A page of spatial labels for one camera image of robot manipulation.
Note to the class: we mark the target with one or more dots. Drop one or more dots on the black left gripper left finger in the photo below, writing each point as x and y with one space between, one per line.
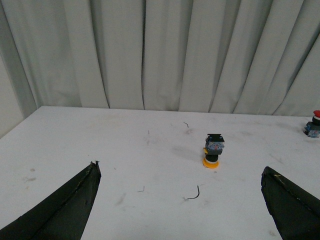
63 215

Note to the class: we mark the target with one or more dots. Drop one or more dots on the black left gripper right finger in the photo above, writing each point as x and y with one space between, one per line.
296 212

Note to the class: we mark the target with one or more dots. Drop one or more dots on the yellow push button switch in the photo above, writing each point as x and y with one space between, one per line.
214 145

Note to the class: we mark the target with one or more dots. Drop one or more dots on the white curtain backdrop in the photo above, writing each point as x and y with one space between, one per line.
213 56

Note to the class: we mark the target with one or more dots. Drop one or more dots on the red push button switch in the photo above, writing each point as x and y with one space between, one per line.
312 128

